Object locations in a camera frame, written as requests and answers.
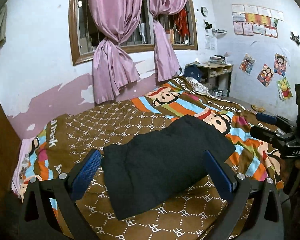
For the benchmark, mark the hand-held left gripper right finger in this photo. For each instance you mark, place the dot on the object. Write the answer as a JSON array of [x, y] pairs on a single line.
[[218, 177]]

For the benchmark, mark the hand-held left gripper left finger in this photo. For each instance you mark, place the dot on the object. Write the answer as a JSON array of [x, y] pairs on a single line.
[[86, 172]]

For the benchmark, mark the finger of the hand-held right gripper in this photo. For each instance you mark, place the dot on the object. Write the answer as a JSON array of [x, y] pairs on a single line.
[[266, 118], [263, 133]]

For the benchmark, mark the black padded jacket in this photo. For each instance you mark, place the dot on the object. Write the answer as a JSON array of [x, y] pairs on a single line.
[[160, 162]]

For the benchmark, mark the yellow slippers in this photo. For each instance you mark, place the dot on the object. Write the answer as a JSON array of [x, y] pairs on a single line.
[[257, 108]]

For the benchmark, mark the yellow bear poster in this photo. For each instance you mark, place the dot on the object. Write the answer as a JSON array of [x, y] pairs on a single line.
[[284, 89]]

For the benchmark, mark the family cartoon poster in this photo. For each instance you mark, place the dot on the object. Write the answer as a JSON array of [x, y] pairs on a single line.
[[265, 75]]

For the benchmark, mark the brown cartoon printed blanket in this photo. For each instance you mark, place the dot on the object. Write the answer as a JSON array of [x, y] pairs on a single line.
[[110, 122]]

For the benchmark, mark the straw hat cartoon poster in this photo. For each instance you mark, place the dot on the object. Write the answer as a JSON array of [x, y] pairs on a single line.
[[280, 65]]

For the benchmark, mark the orange fighter cartoon poster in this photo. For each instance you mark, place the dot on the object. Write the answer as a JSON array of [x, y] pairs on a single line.
[[247, 63]]

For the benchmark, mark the wooden desk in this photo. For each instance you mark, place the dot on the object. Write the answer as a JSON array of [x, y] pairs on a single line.
[[215, 67]]

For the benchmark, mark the silver crumpled cloth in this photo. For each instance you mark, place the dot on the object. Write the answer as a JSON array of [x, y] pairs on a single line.
[[197, 86]]

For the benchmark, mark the stack of books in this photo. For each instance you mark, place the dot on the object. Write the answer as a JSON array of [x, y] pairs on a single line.
[[218, 59]]

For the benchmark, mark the blue bag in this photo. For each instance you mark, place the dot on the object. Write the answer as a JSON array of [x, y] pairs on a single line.
[[193, 72]]

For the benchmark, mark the wooden headboard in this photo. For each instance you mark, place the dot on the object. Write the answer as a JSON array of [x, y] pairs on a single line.
[[2, 150]]

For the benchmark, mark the wide pink curtain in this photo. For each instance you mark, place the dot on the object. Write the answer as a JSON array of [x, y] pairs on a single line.
[[110, 67]]

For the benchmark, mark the narrow pink curtain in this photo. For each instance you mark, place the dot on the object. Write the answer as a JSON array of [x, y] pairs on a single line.
[[165, 55]]

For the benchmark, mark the red hanging cloth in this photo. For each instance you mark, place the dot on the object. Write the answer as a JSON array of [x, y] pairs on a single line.
[[183, 26]]

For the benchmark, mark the wooden framed barred window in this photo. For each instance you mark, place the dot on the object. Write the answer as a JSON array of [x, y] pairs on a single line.
[[75, 42]]

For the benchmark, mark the dark wall photo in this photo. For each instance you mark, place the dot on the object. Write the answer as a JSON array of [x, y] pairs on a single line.
[[295, 38]]

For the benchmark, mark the white wall papers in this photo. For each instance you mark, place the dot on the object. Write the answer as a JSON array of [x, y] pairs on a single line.
[[210, 42]]

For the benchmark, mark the small wall shelf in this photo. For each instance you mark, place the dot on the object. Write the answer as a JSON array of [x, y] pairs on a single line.
[[219, 31]]

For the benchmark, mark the row of wall certificates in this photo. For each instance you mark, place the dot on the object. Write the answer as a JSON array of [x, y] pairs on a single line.
[[255, 17]]

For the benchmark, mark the black wall lamp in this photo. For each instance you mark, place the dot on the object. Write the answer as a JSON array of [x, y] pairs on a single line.
[[208, 25]]

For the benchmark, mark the round wall clock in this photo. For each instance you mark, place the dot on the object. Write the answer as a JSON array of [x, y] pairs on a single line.
[[204, 11]]

